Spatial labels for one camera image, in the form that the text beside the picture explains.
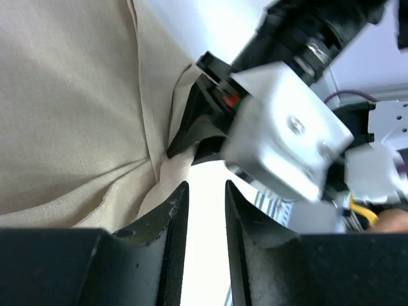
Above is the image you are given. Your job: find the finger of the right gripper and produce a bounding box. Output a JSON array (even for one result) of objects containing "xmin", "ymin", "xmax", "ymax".
[{"xmin": 166, "ymin": 76, "xmax": 230, "ymax": 164}]

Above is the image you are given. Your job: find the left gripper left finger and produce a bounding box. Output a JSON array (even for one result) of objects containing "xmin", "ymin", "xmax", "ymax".
[{"xmin": 1, "ymin": 182, "xmax": 189, "ymax": 305}]

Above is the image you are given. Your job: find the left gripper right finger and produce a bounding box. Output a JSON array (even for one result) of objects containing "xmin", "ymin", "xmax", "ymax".
[{"xmin": 225, "ymin": 181, "xmax": 407, "ymax": 305}]

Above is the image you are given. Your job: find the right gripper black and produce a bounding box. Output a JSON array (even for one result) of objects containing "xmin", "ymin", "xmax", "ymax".
[{"xmin": 194, "ymin": 0, "xmax": 396, "ymax": 128}]

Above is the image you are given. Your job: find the beige cloth napkin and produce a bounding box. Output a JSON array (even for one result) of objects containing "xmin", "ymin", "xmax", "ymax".
[{"xmin": 1, "ymin": 1, "xmax": 200, "ymax": 232}]

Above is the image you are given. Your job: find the white slotted cable duct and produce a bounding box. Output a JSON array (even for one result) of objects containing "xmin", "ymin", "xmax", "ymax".
[{"xmin": 254, "ymin": 191, "xmax": 305, "ymax": 231}]

